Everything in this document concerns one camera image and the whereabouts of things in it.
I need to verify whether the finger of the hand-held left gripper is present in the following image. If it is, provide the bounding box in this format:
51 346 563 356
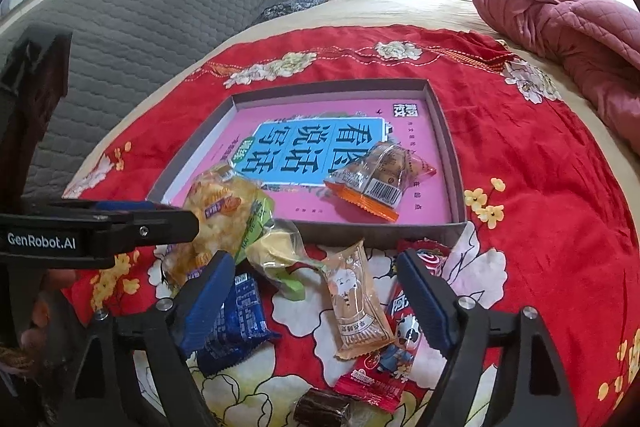
106 208 202 259
64 200 174 219

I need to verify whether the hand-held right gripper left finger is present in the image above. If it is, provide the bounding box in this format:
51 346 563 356
47 251 237 427

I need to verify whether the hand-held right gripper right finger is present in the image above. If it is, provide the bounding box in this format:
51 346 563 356
396 249 585 427

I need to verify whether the red cartoon candy packet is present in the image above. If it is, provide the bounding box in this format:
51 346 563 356
334 239 453 414

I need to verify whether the beige cartoon snack packet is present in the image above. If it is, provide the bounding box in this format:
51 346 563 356
320 239 396 360

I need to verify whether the grey cardboard box tray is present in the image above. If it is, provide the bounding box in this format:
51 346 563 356
145 78 468 248

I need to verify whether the yellow rice cracker packet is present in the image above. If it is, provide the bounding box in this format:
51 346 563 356
162 167 276 288

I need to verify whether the green and yellow snack packet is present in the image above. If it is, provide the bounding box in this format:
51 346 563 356
245 219 341 300

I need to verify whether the dark chocolate bar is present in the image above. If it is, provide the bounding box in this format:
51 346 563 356
292 388 353 425

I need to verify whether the person's left hand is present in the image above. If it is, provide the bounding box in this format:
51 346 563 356
15 269 78 358

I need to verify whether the blue cookie packet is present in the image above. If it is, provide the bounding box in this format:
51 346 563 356
187 272 282 375

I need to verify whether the red floral cloth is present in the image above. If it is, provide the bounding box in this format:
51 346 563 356
60 24 640 427

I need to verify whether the clear orange-edged snack packet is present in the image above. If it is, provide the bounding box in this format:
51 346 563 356
324 141 438 223

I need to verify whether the pink book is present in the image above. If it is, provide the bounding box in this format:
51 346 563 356
162 99 458 228

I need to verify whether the dark patterned cloth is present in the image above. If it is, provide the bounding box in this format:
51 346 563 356
257 0 330 24

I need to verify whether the pink quilt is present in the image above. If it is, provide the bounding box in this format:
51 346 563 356
469 0 640 158

